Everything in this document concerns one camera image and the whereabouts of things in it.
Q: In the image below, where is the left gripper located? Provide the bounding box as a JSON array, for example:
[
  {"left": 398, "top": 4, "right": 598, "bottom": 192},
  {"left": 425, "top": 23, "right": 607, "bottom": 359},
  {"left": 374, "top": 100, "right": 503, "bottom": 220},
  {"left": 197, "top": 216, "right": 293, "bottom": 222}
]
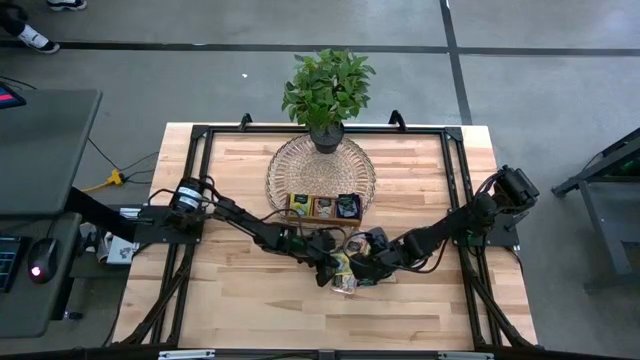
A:
[{"left": 305, "top": 229, "right": 341, "bottom": 289}]

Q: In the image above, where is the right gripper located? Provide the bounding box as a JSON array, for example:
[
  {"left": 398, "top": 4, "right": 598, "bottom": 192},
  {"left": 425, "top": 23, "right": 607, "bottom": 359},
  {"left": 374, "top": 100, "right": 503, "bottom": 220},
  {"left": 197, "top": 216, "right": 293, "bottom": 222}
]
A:
[{"left": 349, "top": 228, "right": 407, "bottom": 281}]

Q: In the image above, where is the yellow green tea packet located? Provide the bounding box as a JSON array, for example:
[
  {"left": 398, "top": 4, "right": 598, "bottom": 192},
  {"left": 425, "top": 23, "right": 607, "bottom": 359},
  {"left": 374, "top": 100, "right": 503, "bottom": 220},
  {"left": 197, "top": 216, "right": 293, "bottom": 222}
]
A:
[
  {"left": 332, "top": 252, "right": 354, "bottom": 279},
  {"left": 290, "top": 194, "right": 312, "bottom": 217}
]

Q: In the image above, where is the wooden tea box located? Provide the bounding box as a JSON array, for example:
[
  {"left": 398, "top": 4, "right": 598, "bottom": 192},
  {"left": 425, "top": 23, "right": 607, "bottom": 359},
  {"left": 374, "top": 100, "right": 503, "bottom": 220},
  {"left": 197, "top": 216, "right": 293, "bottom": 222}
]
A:
[{"left": 285, "top": 193, "right": 364, "bottom": 228}]

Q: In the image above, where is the round woven placemat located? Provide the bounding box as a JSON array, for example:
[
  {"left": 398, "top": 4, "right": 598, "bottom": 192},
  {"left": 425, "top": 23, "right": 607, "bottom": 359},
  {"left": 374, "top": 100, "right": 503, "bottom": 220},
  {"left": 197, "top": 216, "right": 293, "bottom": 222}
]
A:
[{"left": 264, "top": 133, "right": 377, "bottom": 232}]

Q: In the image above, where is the black clamp lever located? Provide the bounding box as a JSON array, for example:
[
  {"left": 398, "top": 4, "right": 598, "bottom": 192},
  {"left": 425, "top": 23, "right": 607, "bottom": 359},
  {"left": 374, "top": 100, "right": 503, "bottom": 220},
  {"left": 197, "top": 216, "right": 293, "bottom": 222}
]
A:
[{"left": 503, "top": 210, "right": 530, "bottom": 232}]

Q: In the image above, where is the potted green plant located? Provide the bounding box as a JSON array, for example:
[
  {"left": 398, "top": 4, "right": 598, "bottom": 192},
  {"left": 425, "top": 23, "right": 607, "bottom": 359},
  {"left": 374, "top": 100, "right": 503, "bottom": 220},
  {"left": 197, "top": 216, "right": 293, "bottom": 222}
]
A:
[{"left": 280, "top": 48, "right": 377, "bottom": 155}]

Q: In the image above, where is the white printed box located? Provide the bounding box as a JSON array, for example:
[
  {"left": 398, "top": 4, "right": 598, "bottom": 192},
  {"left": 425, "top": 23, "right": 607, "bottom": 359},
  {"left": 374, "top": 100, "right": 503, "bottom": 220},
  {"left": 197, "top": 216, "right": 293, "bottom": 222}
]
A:
[{"left": 106, "top": 234, "right": 141, "bottom": 265}]

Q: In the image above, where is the dark metal stand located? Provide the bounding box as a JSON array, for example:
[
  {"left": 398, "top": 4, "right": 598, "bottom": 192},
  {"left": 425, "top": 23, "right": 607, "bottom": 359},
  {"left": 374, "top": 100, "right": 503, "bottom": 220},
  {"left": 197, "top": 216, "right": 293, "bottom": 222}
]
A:
[{"left": 551, "top": 127, "right": 640, "bottom": 292}]

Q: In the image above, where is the black support bar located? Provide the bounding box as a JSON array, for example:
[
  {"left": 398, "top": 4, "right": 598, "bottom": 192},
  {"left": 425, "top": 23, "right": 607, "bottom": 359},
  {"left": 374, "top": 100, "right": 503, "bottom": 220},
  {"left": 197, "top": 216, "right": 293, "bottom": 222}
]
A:
[{"left": 67, "top": 187, "right": 141, "bottom": 242}]

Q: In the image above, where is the black computer mouse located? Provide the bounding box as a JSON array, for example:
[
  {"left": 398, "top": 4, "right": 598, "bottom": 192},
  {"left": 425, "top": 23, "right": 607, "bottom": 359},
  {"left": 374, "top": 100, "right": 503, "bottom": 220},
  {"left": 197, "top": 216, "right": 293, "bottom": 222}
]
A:
[{"left": 27, "top": 238, "right": 59, "bottom": 285}]

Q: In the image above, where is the dark grey keyboard shelf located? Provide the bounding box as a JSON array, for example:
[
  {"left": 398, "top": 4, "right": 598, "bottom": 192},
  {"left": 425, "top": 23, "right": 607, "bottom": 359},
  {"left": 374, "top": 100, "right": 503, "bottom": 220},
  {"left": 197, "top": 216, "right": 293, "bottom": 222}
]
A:
[{"left": 0, "top": 212, "right": 82, "bottom": 340}]

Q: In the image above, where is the dark grey desk top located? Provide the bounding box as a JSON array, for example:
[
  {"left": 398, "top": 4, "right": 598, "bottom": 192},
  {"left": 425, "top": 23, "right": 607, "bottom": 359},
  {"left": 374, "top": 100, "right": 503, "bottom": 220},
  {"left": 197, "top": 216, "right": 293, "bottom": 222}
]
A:
[{"left": 0, "top": 89, "right": 104, "bottom": 216}]

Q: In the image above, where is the black backlit keyboard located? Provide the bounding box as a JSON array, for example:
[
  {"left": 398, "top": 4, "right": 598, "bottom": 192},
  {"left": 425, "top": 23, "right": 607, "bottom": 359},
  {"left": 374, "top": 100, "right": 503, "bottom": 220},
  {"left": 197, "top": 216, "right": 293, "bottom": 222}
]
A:
[{"left": 0, "top": 237, "right": 24, "bottom": 295}]

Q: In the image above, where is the small dark screen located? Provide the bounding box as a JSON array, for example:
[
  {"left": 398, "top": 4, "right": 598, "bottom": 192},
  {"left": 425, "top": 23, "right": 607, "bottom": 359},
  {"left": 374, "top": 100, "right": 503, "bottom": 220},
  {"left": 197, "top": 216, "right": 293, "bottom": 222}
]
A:
[{"left": 0, "top": 82, "right": 27, "bottom": 110}]

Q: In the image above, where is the person's shoe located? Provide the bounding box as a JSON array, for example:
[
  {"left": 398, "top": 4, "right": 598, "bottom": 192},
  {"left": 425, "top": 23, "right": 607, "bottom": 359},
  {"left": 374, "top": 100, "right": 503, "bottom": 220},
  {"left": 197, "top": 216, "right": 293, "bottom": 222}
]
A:
[
  {"left": 47, "top": 0, "right": 89, "bottom": 12},
  {"left": 17, "top": 24, "right": 61, "bottom": 55}
]

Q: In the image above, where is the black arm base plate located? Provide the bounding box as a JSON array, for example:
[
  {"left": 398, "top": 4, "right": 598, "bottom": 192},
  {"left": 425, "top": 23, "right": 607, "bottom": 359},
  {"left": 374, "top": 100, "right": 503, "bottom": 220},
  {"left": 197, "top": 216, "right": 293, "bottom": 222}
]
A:
[
  {"left": 447, "top": 207, "right": 521, "bottom": 249},
  {"left": 133, "top": 204, "right": 205, "bottom": 246}
]

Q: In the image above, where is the silver metal bracket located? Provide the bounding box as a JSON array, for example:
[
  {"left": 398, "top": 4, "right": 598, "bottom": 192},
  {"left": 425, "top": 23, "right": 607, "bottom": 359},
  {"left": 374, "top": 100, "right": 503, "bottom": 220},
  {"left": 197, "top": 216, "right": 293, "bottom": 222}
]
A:
[
  {"left": 158, "top": 349, "right": 216, "bottom": 360},
  {"left": 438, "top": 351, "right": 495, "bottom": 360}
]

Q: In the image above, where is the black aluminium table frame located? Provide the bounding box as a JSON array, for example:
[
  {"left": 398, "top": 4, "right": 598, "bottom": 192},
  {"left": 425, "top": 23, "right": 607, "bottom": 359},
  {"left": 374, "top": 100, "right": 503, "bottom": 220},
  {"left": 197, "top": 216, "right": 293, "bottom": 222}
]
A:
[{"left": 113, "top": 122, "right": 540, "bottom": 351}]

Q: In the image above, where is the yellow power cable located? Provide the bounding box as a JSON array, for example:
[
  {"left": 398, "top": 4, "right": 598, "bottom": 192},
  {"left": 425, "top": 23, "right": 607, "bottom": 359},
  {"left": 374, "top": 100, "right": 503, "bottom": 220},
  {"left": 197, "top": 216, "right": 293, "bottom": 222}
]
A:
[{"left": 82, "top": 169, "right": 126, "bottom": 194}]

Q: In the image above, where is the black floor cable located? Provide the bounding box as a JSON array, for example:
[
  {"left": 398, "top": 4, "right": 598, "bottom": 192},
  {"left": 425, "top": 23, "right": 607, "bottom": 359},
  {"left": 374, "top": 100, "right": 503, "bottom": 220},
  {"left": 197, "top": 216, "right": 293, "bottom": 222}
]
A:
[{"left": 87, "top": 137, "right": 161, "bottom": 174}]

